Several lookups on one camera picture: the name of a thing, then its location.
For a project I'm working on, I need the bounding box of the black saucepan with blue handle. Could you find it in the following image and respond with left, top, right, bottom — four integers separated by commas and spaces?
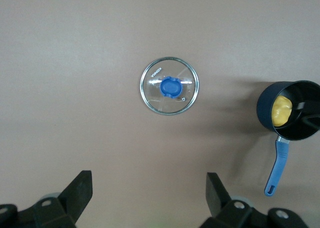
256, 80, 320, 198

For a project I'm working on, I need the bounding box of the brown table cloth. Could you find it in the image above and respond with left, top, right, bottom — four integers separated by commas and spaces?
0, 0, 320, 228

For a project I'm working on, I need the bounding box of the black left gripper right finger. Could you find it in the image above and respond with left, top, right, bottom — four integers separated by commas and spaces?
199, 172, 307, 228

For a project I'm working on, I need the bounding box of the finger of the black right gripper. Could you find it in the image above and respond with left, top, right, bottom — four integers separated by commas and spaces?
289, 100, 308, 112
301, 115, 320, 132

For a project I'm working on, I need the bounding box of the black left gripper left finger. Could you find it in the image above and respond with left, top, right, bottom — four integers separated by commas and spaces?
0, 170, 93, 228

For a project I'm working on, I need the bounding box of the glass lid with blue knob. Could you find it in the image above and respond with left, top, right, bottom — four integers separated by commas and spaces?
139, 55, 200, 116

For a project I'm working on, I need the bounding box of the yellow potato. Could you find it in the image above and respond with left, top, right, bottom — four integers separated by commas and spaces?
271, 95, 293, 128

